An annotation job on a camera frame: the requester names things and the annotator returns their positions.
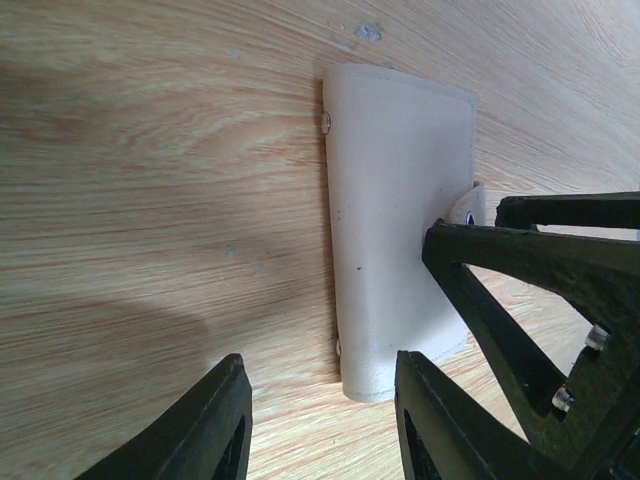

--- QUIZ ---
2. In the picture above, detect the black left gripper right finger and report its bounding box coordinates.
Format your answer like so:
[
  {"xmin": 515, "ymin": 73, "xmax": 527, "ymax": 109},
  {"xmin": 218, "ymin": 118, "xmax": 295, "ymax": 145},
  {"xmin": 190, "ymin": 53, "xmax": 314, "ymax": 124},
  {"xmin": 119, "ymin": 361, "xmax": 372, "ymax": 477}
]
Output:
[{"xmin": 395, "ymin": 350, "xmax": 600, "ymax": 479}]

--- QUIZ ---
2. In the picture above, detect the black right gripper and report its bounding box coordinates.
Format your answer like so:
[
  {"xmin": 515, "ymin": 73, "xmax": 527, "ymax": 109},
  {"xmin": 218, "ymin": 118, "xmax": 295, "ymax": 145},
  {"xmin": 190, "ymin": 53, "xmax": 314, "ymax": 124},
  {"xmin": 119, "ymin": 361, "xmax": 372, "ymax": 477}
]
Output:
[{"xmin": 422, "ymin": 222, "xmax": 639, "ymax": 479}]

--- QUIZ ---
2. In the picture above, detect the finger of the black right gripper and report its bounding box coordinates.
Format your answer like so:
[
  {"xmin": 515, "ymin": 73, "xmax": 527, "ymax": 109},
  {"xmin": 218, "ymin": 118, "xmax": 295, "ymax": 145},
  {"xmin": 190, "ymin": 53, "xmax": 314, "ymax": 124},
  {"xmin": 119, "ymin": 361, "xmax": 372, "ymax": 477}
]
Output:
[{"xmin": 495, "ymin": 192, "xmax": 640, "ymax": 230}]

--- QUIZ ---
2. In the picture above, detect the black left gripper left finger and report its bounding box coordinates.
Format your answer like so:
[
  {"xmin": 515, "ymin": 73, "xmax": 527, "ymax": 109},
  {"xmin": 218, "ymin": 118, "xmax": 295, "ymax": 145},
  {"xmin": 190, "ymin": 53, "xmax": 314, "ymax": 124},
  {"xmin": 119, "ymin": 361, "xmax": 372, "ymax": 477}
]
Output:
[{"xmin": 78, "ymin": 354, "xmax": 252, "ymax": 479}]

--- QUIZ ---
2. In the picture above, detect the beige card holder wallet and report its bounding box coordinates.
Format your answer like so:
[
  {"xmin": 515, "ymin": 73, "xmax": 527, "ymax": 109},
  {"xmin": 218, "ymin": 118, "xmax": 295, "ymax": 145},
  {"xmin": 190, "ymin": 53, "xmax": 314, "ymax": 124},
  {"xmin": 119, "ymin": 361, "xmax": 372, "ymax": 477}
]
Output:
[{"xmin": 321, "ymin": 64, "xmax": 485, "ymax": 403}]

